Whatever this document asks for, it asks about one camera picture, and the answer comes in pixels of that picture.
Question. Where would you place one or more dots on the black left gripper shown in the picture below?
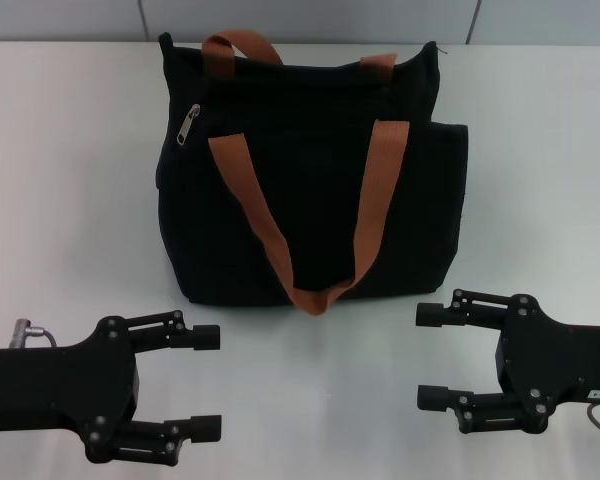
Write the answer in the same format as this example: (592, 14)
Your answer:
(55, 385)

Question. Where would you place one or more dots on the silver metal zipper pull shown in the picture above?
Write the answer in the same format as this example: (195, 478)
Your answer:
(185, 132)

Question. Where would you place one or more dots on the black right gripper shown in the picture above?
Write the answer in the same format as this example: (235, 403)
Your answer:
(555, 365)

